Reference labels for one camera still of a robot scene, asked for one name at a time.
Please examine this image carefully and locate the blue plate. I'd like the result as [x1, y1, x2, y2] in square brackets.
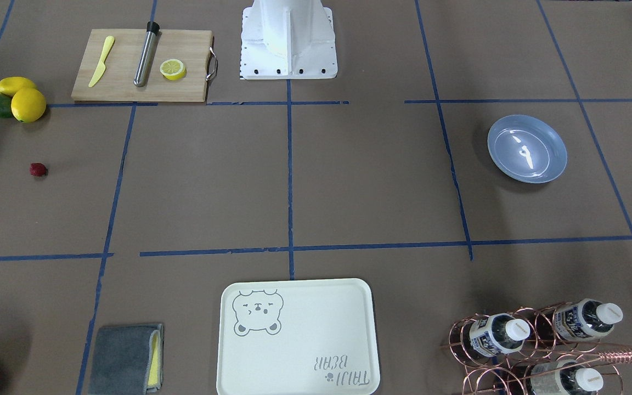
[487, 114, 568, 184]

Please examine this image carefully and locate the red strawberry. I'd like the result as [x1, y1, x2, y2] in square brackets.
[29, 162, 48, 177]

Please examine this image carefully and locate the cream bear tray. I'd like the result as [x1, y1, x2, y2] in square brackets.
[216, 278, 381, 394]

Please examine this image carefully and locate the lemon half slice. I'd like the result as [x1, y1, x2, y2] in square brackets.
[160, 59, 187, 82]

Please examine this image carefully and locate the steel muddler black tip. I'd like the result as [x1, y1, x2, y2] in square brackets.
[133, 21, 160, 88]

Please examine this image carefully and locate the tea bottle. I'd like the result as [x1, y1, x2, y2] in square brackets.
[461, 313, 532, 362]
[525, 359, 604, 394]
[552, 298, 624, 342]

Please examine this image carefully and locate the bamboo cutting board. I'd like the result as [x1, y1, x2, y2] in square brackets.
[72, 29, 213, 103]

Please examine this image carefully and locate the grey yellow cloth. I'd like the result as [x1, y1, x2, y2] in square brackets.
[88, 323, 165, 394]

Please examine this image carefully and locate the yellow plastic knife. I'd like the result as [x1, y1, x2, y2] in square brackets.
[88, 36, 115, 88]

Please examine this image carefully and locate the yellow lemon lower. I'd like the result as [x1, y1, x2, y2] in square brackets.
[11, 88, 47, 123]

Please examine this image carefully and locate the yellow lemon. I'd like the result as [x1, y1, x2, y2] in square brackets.
[0, 76, 37, 98]
[11, 88, 47, 123]

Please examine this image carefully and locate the tea bottle front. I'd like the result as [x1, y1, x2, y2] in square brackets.
[525, 359, 604, 394]

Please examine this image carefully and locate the yellow lemon upper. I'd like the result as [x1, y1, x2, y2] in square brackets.
[0, 76, 37, 98]

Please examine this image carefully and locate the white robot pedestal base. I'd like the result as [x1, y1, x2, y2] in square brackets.
[239, 1, 338, 80]

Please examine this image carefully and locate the copper wire bottle rack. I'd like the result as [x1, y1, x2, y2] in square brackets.
[442, 300, 619, 394]

